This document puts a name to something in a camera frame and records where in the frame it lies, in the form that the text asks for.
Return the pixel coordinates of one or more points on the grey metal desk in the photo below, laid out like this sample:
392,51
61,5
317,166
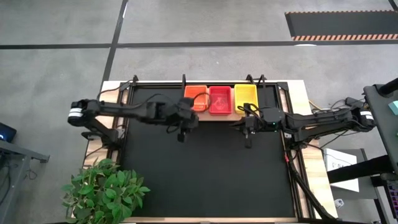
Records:
18,152

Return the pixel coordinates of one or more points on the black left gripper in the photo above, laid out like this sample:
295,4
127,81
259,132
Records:
186,115

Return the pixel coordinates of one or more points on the wooden shelf board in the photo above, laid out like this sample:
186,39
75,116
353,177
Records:
217,117

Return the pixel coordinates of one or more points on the hazard-striped black floor mat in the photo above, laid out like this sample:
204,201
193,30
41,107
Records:
342,23

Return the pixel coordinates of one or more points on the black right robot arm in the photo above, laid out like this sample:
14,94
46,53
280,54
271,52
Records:
320,121

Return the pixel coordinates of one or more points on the small teal object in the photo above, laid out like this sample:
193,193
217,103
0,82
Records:
394,107

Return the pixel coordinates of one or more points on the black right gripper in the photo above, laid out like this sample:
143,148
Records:
252,126

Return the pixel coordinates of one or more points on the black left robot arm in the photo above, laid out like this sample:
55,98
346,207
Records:
124,109

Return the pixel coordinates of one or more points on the black power brick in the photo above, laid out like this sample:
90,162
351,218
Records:
354,101

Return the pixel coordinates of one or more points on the orange plastic basket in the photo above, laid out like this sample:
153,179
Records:
192,95

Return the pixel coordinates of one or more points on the yellow plastic basket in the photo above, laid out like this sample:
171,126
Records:
245,96

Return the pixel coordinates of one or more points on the small white object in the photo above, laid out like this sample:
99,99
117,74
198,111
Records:
339,203

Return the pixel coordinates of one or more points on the dark grey side table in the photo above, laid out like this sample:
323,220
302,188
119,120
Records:
382,118

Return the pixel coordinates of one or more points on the black device with blue light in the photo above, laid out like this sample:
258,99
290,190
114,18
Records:
6,132

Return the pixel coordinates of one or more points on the black stand beam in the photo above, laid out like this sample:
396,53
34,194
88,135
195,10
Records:
357,169

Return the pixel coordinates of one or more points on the black table mat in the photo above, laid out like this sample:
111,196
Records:
217,161

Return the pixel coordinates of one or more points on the red plastic basket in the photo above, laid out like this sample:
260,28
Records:
220,100

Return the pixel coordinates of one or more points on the small red clip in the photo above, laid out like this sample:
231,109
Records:
286,158

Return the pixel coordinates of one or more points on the black shelf bracket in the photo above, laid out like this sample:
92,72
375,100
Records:
262,79

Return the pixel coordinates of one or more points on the green potted plant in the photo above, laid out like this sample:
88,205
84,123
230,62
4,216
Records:
102,193

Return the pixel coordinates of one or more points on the black stand pole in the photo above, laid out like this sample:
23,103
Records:
388,87

